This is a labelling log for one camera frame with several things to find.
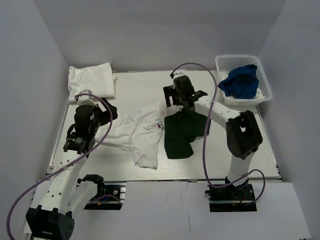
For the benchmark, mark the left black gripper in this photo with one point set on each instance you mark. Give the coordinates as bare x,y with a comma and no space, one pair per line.
106,115

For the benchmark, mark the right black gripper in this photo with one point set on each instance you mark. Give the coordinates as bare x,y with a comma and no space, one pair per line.
170,91

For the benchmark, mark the dark green white t shirt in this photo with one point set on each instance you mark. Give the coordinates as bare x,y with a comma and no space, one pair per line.
182,128

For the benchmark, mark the white graphic t shirt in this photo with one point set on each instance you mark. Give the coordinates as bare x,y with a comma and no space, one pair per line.
139,132

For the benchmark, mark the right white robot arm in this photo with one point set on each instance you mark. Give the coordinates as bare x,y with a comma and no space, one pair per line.
243,135

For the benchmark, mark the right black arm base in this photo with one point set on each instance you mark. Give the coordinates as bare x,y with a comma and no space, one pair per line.
232,198

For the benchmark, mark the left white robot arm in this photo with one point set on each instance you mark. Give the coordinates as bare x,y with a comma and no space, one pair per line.
54,216

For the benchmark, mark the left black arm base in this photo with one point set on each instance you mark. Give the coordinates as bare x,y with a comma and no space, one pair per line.
108,196

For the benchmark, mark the folded white t shirt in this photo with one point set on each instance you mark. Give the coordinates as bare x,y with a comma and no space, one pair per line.
98,79

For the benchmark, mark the blue t shirt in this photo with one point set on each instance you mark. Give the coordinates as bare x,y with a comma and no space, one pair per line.
241,82

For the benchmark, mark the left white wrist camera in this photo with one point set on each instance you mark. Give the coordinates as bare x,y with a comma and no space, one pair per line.
85,97

